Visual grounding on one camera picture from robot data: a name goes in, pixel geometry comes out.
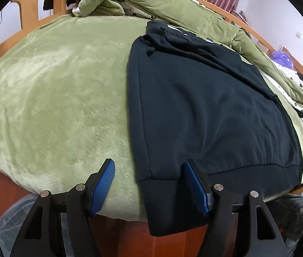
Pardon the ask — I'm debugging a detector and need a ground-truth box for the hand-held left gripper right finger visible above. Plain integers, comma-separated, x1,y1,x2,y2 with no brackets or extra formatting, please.
181,159,288,257

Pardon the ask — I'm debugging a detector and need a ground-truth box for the wooden bed frame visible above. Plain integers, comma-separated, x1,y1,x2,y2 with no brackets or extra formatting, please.
0,0,303,257

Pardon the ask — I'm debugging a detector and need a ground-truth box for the pile of cardboard boxes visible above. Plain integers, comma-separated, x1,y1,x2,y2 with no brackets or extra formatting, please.
236,9,248,22

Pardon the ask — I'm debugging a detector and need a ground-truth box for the green floral-lined quilt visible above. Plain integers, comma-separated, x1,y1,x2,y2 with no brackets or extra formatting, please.
72,0,303,111

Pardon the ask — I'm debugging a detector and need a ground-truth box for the green plush bed sheet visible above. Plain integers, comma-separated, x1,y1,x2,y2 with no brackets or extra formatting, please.
0,15,303,221

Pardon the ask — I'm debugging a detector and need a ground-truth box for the purple plush toy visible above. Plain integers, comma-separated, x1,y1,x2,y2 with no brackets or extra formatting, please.
271,49,294,71

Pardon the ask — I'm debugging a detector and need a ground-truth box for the black sweatshirt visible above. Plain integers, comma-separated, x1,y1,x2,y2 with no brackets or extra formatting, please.
127,20,303,237

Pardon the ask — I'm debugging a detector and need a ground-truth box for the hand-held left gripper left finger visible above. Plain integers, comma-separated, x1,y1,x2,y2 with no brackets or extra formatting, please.
9,158,116,257

